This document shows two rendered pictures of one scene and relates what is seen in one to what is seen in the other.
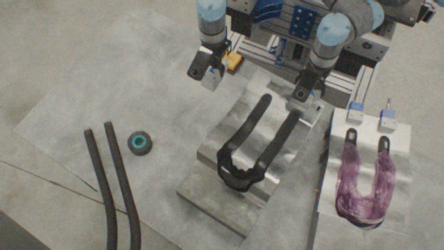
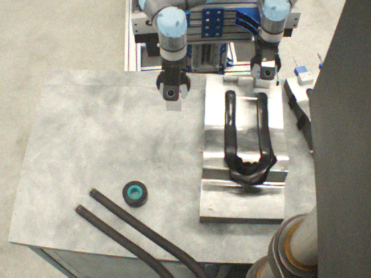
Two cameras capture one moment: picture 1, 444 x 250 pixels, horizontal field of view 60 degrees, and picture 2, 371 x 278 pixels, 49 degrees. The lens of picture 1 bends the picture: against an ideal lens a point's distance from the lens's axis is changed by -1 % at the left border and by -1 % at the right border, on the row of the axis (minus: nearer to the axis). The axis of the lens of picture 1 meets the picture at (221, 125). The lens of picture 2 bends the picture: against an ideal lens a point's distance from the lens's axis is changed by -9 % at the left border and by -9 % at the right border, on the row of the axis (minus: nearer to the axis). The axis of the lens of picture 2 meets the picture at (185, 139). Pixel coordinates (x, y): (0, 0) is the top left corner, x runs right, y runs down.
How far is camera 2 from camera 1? 0.40 m
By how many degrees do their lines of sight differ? 14
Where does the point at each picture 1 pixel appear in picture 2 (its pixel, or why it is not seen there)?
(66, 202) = not seen: outside the picture
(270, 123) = (247, 115)
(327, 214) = not seen: hidden behind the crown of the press
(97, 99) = (66, 175)
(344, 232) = not seen: hidden behind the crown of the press
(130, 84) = (89, 145)
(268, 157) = (265, 142)
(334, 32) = (281, 8)
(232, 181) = (246, 180)
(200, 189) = (222, 202)
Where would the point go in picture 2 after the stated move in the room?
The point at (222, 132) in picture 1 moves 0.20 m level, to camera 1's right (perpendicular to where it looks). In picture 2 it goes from (214, 141) to (266, 114)
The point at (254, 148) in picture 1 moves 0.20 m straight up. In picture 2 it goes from (250, 140) to (258, 106)
